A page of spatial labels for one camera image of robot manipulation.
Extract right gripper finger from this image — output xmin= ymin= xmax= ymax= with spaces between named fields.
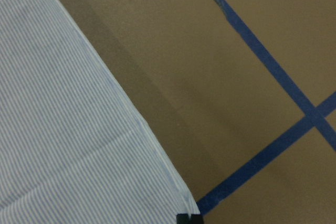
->
xmin=176 ymin=214 xmax=204 ymax=224

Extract light blue striped shirt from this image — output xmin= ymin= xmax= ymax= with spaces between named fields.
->
xmin=1 ymin=0 xmax=199 ymax=223

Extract blue tape grid lines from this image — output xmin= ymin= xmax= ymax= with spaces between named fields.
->
xmin=192 ymin=0 xmax=335 ymax=223

